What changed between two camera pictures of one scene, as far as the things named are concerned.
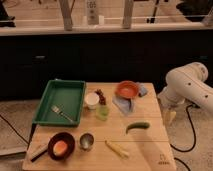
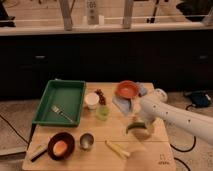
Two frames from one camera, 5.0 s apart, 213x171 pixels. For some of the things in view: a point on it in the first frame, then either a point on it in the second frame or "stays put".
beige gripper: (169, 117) to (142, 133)
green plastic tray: (61, 103) stays put
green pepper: (137, 125) stays put
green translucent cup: (102, 112) stays put
